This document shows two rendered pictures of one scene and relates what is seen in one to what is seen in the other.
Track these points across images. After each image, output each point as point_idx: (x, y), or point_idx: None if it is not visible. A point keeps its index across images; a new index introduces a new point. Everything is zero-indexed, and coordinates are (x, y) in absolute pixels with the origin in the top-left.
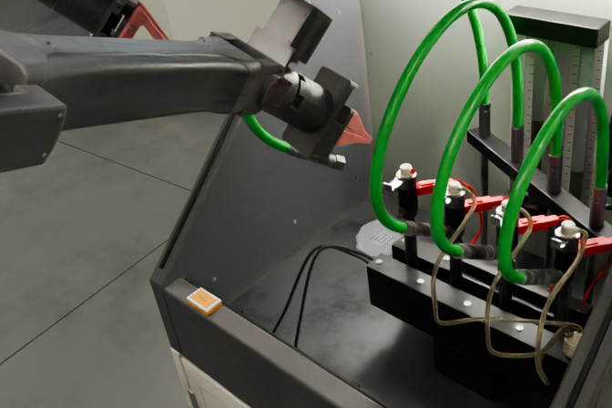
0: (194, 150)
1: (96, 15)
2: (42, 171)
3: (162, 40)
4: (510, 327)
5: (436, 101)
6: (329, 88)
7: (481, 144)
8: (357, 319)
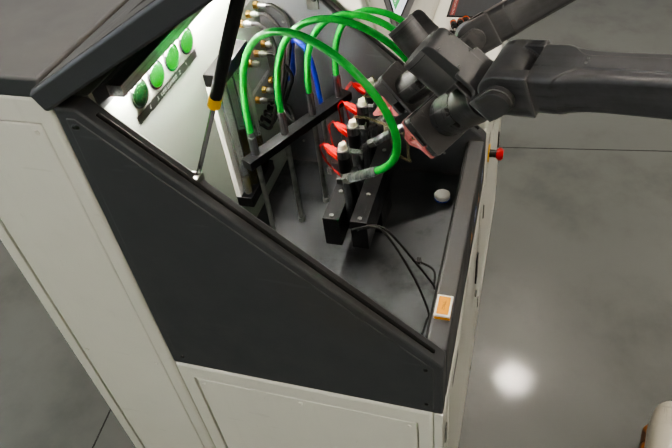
0: None
1: None
2: None
3: None
4: (384, 153)
5: None
6: (397, 76)
7: (265, 154)
8: (360, 284)
